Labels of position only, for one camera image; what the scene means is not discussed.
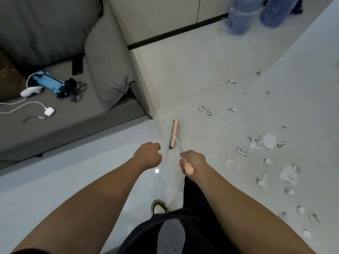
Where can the person's right hand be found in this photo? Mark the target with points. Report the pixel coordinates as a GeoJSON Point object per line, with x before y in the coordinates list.
{"type": "Point", "coordinates": [197, 162]}

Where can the person's left hand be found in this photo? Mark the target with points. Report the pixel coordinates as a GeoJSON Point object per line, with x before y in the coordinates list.
{"type": "Point", "coordinates": [147, 156]}

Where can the person's right thumb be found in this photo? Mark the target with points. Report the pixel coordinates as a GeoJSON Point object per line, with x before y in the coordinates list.
{"type": "Point", "coordinates": [186, 155]}

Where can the person's left fingers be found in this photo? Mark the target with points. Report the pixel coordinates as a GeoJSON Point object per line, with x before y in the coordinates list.
{"type": "Point", "coordinates": [155, 146]}

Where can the pink broom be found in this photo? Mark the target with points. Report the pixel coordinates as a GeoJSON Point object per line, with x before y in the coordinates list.
{"type": "Point", "coordinates": [174, 132]}

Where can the person's right forearm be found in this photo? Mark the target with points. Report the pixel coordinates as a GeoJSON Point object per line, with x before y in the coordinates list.
{"type": "Point", "coordinates": [246, 211]}

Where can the person's left forearm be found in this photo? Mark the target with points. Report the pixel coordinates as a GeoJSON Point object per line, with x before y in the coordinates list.
{"type": "Point", "coordinates": [87, 208]}

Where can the black trousers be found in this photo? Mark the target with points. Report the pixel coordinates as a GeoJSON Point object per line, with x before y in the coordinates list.
{"type": "Point", "coordinates": [194, 195]}

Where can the grey and white shoe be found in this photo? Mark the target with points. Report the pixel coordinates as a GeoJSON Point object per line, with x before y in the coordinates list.
{"type": "Point", "coordinates": [159, 206]}

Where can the grey sofa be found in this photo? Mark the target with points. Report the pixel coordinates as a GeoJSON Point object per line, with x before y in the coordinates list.
{"type": "Point", "coordinates": [79, 124]}

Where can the scattered paper scraps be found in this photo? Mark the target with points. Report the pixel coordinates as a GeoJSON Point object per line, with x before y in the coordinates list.
{"type": "Point", "coordinates": [268, 140]}

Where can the black shirt with grey print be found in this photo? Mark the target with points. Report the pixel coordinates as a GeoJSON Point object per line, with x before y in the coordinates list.
{"type": "Point", "coordinates": [143, 235]}

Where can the black-framed glasses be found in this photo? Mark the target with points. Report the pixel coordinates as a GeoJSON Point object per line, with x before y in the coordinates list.
{"type": "Point", "coordinates": [78, 96]}

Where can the grey armrest cushion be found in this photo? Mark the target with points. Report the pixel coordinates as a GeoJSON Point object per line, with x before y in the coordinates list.
{"type": "Point", "coordinates": [108, 66]}

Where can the black phone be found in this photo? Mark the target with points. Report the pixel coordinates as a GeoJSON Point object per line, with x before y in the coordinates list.
{"type": "Point", "coordinates": [77, 65]}

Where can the blue handheld device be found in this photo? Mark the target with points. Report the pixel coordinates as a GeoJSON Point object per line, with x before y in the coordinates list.
{"type": "Point", "coordinates": [50, 82]}

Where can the cream cabinet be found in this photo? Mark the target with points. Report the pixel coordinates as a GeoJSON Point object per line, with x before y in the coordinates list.
{"type": "Point", "coordinates": [159, 15]}

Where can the white controller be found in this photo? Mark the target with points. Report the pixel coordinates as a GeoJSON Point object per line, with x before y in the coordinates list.
{"type": "Point", "coordinates": [30, 91]}

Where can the brown pillow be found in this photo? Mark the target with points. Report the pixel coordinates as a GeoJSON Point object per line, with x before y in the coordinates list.
{"type": "Point", "coordinates": [9, 79]}

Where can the grey back cushion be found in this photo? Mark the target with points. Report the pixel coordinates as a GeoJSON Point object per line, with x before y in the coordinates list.
{"type": "Point", "coordinates": [45, 26]}

